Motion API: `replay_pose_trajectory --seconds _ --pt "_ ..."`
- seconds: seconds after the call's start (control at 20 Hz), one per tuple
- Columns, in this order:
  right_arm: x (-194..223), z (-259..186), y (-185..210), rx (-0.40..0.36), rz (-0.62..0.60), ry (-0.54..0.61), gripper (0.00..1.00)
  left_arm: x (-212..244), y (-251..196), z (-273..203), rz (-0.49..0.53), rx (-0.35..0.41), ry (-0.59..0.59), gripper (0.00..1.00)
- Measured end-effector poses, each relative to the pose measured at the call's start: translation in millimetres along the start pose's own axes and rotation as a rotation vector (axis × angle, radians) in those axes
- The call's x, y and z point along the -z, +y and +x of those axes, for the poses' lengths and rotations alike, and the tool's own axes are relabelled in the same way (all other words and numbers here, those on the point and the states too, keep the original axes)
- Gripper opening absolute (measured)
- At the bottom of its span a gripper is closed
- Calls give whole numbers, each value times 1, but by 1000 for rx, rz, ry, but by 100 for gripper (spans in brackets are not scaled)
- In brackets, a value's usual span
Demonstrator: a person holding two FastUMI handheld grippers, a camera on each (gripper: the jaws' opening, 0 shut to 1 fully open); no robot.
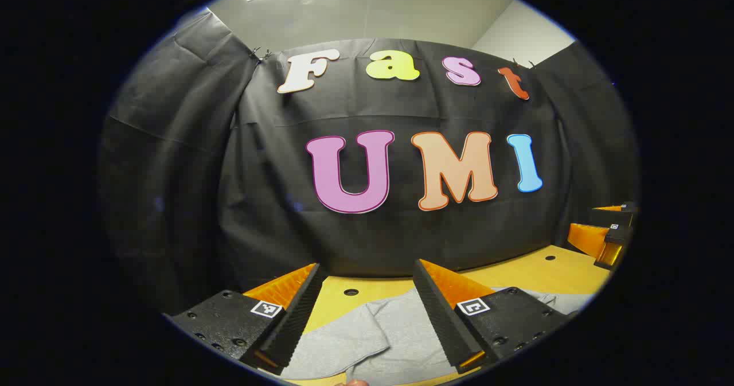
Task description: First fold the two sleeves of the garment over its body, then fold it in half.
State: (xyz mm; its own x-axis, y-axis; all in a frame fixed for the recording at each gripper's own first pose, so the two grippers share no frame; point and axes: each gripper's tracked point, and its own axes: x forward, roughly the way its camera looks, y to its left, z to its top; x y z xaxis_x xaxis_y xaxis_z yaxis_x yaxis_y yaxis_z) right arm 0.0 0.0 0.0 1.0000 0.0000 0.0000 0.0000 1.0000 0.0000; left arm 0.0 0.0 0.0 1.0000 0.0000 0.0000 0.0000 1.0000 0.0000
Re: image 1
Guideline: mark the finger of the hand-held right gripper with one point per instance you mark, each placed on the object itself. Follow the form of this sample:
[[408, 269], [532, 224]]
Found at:
[[588, 240], [610, 217]]

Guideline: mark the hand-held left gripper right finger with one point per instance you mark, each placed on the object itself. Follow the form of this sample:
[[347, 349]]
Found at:
[[441, 317]]

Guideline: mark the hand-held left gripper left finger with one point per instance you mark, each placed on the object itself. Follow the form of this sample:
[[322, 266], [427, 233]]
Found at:
[[295, 323]]

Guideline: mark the grey sweatshirt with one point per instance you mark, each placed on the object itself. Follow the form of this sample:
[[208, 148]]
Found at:
[[355, 340]]

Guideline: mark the black cloth clip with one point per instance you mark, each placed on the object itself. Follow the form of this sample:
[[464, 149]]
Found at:
[[261, 54], [520, 63]]

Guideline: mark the black backdrop cloth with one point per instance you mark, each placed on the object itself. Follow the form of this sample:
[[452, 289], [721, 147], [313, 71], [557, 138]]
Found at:
[[275, 162]]

